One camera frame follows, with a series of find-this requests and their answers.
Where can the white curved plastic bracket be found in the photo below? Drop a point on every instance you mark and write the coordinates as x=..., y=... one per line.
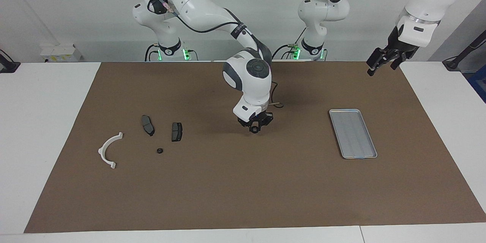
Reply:
x=103, y=151

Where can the black bearing gear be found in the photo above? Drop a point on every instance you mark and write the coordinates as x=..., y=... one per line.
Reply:
x=253, y=129
x=160, y=150

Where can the black brake pad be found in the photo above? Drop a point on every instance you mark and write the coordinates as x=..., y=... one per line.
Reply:
x=148, y=125
x=177, y=131

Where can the white box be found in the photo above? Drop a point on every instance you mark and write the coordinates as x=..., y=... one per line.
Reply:
x=60, y=53

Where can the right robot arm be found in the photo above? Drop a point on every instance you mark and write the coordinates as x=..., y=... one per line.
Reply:
x=197, y=3

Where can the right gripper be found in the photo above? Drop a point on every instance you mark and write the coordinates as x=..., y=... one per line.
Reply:
x=257, y=115

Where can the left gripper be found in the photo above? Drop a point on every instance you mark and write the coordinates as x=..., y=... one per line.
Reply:
x=398, y=43

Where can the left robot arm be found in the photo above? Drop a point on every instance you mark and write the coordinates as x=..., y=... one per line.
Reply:
x=322, y=9

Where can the blue crate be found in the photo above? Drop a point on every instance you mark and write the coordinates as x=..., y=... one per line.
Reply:
x=479, y=85

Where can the black stand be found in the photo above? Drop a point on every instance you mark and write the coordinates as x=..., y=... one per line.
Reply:
x=7, y=65
x=461, y=55

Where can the silver metal tray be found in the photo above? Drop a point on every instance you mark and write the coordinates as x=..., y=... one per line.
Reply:
x=353, y=133

